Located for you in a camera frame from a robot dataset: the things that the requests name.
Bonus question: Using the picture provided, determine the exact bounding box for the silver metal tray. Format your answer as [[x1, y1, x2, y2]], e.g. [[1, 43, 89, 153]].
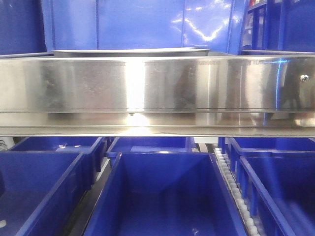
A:
[[53, 47, 210, 58]]

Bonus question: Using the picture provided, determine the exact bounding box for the blue bin rear centre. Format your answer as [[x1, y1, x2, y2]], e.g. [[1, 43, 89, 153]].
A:
[[106, 137, 196, 158]]

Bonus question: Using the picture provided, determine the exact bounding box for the blue bin rear left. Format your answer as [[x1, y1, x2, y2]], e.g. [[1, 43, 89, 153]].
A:
[[9, 136, 107, 190]]

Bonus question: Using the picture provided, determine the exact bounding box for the blue bin lower centre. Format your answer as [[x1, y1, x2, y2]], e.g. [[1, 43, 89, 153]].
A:
[[85, 152, 246, 236]]

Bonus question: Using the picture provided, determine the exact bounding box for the blue bin rear right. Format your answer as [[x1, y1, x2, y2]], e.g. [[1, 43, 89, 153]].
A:
[[226, 137, 315, 172]]

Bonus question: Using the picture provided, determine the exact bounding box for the roller track strip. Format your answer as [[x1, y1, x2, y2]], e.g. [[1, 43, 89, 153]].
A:
[[214, 147, 260, 236]]

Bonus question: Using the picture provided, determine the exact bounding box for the blue bin behind tray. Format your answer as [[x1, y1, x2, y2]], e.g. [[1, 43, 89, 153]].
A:
[[41, 0, 249, 54]]

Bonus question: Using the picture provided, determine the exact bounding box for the blue bin lower left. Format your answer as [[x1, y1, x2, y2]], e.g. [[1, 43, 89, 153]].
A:
[[0, 151, 85, 236]]

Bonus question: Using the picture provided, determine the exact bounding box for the blue bin lower right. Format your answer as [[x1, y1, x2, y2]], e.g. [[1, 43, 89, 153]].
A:
[[239, 156, 315, 236]]

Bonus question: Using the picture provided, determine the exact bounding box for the blue bin upper right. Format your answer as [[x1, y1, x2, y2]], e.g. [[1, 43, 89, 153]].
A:
[[240, 0, 315, 55]]

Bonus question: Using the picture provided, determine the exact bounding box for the blue bin upper left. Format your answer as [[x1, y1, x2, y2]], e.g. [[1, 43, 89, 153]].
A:
[[0, 0, 54, 55]]

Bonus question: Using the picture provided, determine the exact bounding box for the steel shelf front rail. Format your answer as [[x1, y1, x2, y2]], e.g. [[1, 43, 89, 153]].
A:
[[0, 55, 315, 137]]

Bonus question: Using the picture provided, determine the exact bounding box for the rail screw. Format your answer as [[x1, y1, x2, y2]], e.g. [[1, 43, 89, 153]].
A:
[[300, 74, 310, 83]]

